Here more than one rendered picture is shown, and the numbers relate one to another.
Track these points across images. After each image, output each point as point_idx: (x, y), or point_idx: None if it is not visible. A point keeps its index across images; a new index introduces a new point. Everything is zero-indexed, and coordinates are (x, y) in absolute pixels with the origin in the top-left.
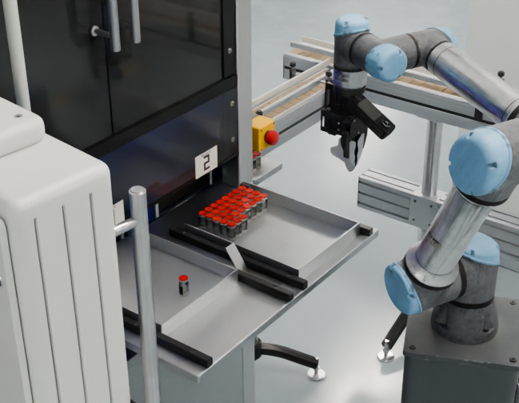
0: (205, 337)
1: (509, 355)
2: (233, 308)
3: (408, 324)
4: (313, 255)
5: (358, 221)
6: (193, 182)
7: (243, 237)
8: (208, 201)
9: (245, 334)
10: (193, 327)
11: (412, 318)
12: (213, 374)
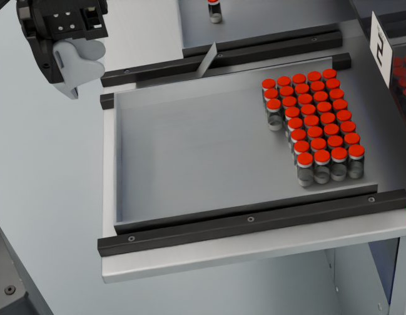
0: (140, 5)
1: None
2: (151, 40)
3: None
4: (142, 155)
5: (116, 224)
6: None
7: (261, 118)
8: (402, 141)
9: (107, 29)
10: (162, 4)
11: None
12: (360, 313)
